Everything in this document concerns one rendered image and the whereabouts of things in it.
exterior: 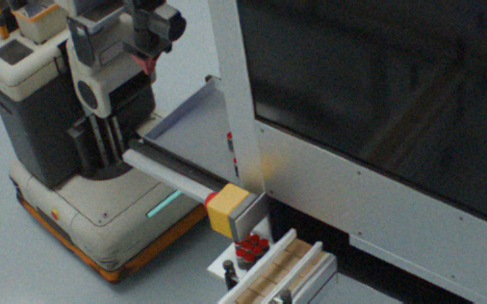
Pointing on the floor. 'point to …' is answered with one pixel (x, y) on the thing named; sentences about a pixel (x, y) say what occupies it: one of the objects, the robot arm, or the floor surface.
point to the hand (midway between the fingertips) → (149, 70)
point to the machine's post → (241, 103)
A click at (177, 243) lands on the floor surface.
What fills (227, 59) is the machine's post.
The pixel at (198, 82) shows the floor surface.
